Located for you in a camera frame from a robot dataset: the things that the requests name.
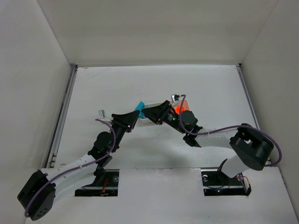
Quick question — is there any orange round lego dish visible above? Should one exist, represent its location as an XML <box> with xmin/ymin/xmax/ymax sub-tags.
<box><xmin>175</xmin><ymin>105</ymin><xmax>186</xmax><ymax>114</ymax></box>

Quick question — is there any teal lego brick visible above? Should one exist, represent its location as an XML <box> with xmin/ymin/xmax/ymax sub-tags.
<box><xmin>134</xmin><ymin>101</ymin><xmax>145</xmax><ymax>119</ymax></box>

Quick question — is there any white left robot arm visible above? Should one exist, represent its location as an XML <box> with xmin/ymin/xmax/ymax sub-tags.
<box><xmin>17</xmin><ymin>110</ymin><xmax>140</xmax><ymax>221</ymax></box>

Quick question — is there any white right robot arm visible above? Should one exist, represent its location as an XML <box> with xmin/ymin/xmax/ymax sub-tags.
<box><xmin>142</xmin><ymin>101</ymin><xmax>274</xmax><ymax>178</ymax></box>

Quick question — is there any white divided plastic tray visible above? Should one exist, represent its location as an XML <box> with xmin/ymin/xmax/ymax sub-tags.
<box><xmin>141</xmin><ymin>100</ymin><xmax>193</xmax><ymax>128</ymax></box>

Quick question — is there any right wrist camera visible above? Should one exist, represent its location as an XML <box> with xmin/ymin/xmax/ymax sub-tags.
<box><xmin>171</xmin><ymin>94</ymin><xmax>181</xmax><ymax>103</ymax></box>

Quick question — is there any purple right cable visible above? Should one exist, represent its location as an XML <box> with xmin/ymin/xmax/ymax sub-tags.
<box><xmin>178</xmin><ymin>94</ymin><xmax>282</xmax><ymax>168</ymax></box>

